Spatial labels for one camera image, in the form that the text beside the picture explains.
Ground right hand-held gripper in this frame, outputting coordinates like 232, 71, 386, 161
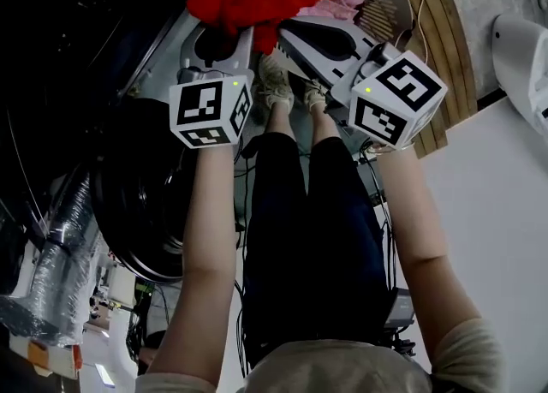
277, 15, 449, 152

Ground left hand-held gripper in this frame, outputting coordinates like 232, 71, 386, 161
169, 26, 255, 151

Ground dark grey washing machine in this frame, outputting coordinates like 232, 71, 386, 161
0, 0, 253, 212

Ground round slatted laundry basket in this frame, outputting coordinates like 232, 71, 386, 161
256, 0, 417, 63

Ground red clothes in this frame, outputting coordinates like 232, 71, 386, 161
186, 0, 331, 57

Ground person's left forearm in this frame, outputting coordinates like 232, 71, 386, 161
145, 142, 239, 384

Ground person's right forearm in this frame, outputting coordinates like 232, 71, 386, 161
372, 145, 483, 373

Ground person's right beige shoe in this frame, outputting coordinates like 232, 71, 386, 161
301, 78, 331, 112

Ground person's beige shoe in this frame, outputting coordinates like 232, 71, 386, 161
256, 55, 296, 112
301, 78, 331, 112

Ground person's left beige shoe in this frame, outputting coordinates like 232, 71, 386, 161
256, 55, 296, 112

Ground black power adapter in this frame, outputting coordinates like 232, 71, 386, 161
241, 136, 262, 159

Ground curved wooden platform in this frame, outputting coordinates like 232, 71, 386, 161
398, 0, 480, 160

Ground thin metal bangle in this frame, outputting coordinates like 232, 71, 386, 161
367, 142, 414, 155

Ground white plastic device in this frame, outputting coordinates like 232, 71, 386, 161
491, 13, 548, 135

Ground person's right leg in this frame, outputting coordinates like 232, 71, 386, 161
306, 102, 397, 349

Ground person's leg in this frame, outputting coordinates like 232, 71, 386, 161
306, 102, 397, 349
241, 98, 310, 369

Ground person's left leg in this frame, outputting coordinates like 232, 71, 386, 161
241, 98, 310, 369

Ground grey electronics box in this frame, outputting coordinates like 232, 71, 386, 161
384, 287, 416, 328

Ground person's beige shirt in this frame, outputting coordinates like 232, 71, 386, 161
136, 318, 509, 393

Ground orange and white box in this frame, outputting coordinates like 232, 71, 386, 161
8, 335, 85, 379

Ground cream cable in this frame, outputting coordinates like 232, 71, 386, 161
393, 0, 438, 68

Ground black cable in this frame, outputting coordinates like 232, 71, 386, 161
233, 142, 258, 378

